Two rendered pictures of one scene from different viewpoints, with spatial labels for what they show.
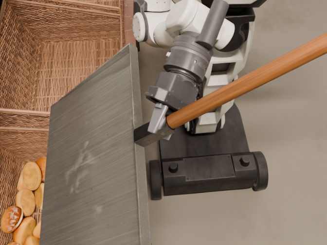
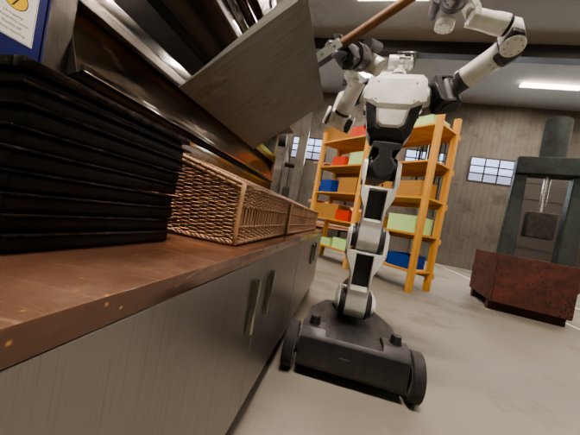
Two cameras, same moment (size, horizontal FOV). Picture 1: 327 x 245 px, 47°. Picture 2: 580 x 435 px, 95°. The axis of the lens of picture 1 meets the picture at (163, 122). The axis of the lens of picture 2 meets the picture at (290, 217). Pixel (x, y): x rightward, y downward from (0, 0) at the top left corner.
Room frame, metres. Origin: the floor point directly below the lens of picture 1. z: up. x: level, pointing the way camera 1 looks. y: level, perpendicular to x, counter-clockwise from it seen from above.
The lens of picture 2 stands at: (-0.43, -0.20, 0.68)
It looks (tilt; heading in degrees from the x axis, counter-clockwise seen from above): 1 degrees down; 16
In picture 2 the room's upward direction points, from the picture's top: 10 degrees clockwise
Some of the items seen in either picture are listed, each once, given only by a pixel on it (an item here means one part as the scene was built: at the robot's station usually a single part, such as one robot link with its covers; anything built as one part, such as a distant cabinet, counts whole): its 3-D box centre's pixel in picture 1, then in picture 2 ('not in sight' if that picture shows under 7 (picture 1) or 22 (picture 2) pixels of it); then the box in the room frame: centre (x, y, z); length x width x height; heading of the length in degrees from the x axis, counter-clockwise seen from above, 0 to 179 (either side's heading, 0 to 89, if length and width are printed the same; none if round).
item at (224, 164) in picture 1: (201, 125); (350, 318); (1.03, -0.20, 0.19); 0.64 x 0.52 x 0.33; 5
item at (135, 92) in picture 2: not in sight; (227, 142); (0.93, 0.66, 1.02); 1.79 x 0.11 x 0.19; 5
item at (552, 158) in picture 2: not in sight; (542, 206); (5.72, -3.24, 1.66); 1.12 x 0.87 x 3.33; 92
